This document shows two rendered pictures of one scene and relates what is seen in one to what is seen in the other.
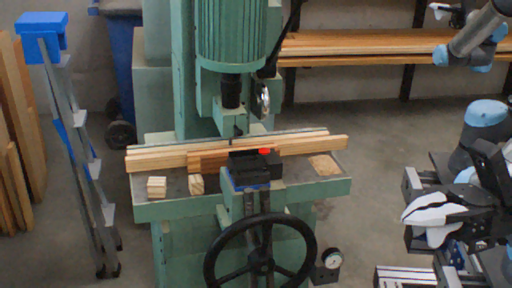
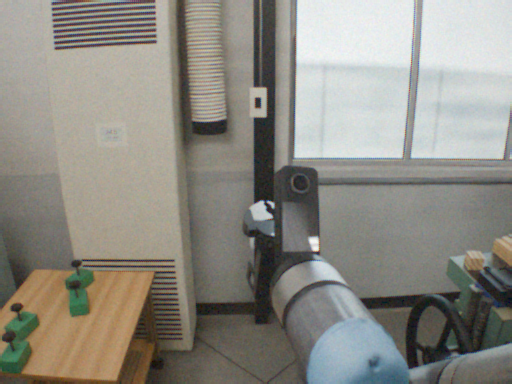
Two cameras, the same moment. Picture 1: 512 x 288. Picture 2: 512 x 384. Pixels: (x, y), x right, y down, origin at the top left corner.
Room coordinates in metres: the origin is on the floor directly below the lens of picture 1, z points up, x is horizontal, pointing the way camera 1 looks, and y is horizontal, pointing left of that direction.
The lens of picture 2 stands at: (0.67, -0.77, 1.45)
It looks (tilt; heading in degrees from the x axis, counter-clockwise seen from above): 21 degrees down; 100
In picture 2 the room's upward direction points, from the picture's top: straight up
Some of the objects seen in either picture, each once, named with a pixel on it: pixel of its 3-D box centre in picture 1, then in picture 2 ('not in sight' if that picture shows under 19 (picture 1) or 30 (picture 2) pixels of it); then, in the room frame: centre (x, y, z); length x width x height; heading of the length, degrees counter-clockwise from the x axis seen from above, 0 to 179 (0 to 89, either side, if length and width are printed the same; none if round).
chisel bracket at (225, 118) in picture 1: (230, 117); not in sight; (1.28, 0.08, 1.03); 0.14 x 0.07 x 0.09; 17
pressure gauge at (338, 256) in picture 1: (331, 259); not in sight; (1.14, -0.24, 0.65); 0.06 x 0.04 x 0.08; 107
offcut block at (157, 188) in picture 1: (157, 186); (474, 260); (1.08, 0.25, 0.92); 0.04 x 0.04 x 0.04; 4
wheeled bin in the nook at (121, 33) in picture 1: (146, 66); not in sight; (3.11, 0.74, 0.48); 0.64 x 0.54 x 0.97; 105
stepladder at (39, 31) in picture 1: (77, 154); not in sight; (1.79, 0.74, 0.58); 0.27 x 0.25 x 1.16; 101
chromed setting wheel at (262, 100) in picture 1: (260, 101); not in sight; (1.42, -0.01, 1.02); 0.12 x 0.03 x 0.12; 17
